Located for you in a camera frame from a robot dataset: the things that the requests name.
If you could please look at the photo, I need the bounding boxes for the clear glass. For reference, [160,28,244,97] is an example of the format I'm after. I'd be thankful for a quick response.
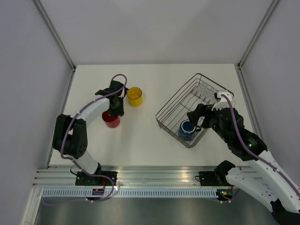
[197,82,208,96]
[207,88,218,102]

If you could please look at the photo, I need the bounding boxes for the clear glass far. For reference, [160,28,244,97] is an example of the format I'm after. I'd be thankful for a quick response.
[197,82,208,96]

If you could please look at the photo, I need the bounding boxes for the white slotted cable duct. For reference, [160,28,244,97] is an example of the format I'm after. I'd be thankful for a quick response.
[43,188,218,198]

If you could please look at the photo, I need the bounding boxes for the red mug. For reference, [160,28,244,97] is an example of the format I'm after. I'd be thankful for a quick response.
[102,111,120,128]

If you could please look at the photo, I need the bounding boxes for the bright yellow mug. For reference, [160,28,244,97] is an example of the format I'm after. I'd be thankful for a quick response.
[127,87,143,107]

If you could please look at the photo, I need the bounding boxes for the right aluminium frame post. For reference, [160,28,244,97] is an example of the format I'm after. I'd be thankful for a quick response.
[236,0,281,70]

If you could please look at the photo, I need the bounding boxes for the grey wire dish rack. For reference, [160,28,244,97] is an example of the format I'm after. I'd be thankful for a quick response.
[156,73,226,148]

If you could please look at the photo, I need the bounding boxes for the left aluminium frame post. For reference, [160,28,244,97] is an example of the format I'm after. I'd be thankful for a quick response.
[32,0,76,72]

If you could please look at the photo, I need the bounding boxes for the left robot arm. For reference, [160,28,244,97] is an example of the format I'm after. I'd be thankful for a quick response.
[52,80,127,186]

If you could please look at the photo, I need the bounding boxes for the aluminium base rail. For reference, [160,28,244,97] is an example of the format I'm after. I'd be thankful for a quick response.
[33,165,215,188]

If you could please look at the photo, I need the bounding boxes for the aluminium frame post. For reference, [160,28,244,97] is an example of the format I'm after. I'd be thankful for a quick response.
[236,0,281,70]
[32,0,76,72]

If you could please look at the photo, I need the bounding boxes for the clear glass middle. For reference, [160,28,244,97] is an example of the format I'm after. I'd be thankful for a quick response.
[207,88,218,102]

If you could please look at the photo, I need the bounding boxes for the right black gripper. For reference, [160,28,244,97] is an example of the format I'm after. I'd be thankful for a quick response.
[186,102,230,143]

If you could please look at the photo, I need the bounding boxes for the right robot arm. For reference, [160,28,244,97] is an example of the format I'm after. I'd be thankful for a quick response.
[187,104,300,225]

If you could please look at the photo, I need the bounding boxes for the blue mug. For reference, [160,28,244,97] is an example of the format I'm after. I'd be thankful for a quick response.
[178,120,201,141]

